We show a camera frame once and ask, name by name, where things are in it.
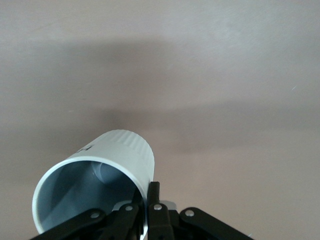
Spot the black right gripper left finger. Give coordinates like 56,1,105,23
29,188,145,240

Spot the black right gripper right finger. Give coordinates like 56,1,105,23
146,181,256,240

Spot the white mug with grey inside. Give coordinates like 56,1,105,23
31,129,155,236

